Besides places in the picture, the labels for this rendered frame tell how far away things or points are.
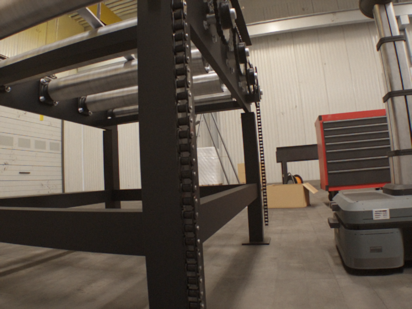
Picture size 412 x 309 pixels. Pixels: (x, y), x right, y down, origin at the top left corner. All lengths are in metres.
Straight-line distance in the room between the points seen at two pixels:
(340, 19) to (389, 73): 10.68
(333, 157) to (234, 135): 8.45
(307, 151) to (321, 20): 6.84
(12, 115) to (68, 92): 10.34
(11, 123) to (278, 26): 10.55
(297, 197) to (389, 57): 2.06
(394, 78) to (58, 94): 1.52
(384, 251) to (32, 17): 1.27
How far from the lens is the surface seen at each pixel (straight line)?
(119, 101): 1.61
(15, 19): 0.85
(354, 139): 3.16
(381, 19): 1.50
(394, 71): 1.41
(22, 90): 1.51
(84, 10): 0.98
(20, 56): 1.25
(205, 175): 9.24
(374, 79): 12.05
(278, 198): 3.20
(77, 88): 1.41
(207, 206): 0.62
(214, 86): 1.41
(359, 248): 1.13
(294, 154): 6.07
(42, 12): 0.80
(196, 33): 0.75
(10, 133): 11.60
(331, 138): 3.12
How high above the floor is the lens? 0.39
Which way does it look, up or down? 6 degrees up
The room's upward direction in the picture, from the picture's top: 3 degrees counter-clockwise
